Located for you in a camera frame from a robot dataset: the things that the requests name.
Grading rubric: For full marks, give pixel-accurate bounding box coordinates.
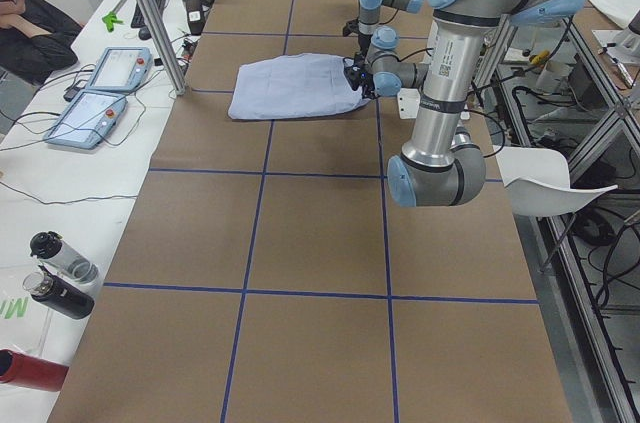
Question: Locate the white plastic chair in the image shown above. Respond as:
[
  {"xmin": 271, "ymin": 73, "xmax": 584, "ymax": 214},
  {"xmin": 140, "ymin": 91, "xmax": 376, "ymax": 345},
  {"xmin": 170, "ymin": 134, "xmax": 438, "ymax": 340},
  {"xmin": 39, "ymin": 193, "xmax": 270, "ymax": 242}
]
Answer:
[{"xmin": 495, "ymin": 146, "xmax": 618, "ymax": 217}]

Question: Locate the black water bottle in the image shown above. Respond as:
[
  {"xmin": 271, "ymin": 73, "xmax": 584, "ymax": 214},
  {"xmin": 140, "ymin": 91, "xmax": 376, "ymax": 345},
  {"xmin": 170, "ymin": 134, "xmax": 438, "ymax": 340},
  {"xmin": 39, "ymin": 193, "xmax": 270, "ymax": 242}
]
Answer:
[{"xmin": 23, "ymin": 266, "xmax": 94, "ymax": 320}]

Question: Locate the upper teach pendant tablet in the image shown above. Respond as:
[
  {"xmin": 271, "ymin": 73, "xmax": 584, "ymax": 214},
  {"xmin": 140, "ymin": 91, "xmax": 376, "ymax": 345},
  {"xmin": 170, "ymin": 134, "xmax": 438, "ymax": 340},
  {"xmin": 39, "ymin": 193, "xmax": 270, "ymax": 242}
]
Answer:
[{"xmin": 85, "ymin": 47, "xmax": 153, "ymax": 93}]

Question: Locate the aluminium frame post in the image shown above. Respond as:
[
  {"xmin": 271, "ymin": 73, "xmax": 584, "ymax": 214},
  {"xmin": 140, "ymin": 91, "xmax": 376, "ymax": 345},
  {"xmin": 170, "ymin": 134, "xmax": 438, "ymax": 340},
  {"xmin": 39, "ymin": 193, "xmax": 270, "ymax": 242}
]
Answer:
[{"xmin": 136, "ymin": 0, "xmax": 186, "ymax": 96}]

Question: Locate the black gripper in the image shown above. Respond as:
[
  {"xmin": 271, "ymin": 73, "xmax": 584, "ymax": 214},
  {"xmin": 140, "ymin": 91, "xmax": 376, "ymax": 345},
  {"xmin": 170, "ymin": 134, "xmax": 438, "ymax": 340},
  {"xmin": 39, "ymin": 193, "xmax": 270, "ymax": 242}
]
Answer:
[
  {"xmin": 342, "ymin": 18, "xmax": 371, "ymax": 56},
  {"xmin": 342, "ymin": 53, "xmax": 378, "ymax": 100}
]

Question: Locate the clear bottle black lid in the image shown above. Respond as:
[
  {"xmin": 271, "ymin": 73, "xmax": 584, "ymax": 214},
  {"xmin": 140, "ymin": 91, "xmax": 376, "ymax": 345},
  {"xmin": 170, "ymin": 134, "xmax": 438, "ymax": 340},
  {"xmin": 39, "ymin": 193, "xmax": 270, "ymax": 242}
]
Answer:
[{"xmin": 29, "ymin": 231, "xmax": 99, "ymax": 283}]

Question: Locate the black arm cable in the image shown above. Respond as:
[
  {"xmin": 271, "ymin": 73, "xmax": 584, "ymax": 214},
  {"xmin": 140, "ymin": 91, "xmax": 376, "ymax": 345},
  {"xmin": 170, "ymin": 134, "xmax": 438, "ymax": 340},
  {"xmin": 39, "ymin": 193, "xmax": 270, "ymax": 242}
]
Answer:
[{"xmin": 397, "ymin": 46, "xmax": 436, "ymax": 64}]

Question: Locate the lower teach pendant tablet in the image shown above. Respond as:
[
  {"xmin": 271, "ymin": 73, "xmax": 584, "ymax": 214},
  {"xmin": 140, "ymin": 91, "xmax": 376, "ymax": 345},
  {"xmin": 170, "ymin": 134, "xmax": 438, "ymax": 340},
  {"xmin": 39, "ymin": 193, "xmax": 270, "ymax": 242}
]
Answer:
[{"xmin": 43, "ymin": 90, "xmax": 127, "ymax": 150}]

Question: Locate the person in black hoodie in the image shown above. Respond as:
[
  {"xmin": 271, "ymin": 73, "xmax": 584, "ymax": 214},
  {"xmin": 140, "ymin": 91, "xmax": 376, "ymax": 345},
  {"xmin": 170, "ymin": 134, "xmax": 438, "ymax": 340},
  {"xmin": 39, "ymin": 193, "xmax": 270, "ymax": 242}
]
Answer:
[{"xmin": 1, "ymin": 0, "xmax": 82, "ymax": 85}]

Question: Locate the red water bottle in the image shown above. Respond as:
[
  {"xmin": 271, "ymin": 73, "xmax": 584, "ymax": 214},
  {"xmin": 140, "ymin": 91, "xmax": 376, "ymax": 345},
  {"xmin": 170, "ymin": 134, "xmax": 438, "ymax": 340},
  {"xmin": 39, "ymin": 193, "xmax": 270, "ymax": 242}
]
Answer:
[{"xmin": 1, "ymin": 349, "xmax": 69, "ymax": 392}]

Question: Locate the black computer keyboard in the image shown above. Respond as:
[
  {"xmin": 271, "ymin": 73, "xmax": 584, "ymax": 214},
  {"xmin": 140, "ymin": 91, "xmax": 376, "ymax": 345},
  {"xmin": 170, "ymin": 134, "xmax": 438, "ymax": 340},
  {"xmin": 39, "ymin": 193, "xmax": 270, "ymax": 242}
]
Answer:
[{"xmin": 130, "ymin": 0, "xmax": 171, "ymax": 29}]

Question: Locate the light blue striped shirt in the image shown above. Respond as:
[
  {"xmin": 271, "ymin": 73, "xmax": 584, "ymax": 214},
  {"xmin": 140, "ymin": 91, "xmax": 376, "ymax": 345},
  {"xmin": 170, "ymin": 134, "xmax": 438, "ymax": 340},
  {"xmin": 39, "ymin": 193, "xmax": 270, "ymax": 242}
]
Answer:
[{"xmin": 228, "ymin": 53, "xmax": 369, "ymax": 120}]

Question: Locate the teach pendant tablet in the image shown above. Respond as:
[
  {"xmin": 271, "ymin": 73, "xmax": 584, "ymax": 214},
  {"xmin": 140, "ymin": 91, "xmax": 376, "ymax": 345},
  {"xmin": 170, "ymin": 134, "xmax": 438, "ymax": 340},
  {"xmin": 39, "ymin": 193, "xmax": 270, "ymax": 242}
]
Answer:
[
  {"xmin": 43, "ymin": 90, "xmax": 127, "ymax": 150},
  {"xmin": 85, "ymin": 47, "xmax": 153, "ymax": 93}
]

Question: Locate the green plastic object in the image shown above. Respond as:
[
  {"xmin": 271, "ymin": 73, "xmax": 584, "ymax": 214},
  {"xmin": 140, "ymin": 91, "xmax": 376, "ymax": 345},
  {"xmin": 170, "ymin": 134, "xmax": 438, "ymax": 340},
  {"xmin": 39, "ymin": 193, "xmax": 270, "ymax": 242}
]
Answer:
[{"xmin": 102, "ymin": 11, "xmax": 123, "ymax": 33}]

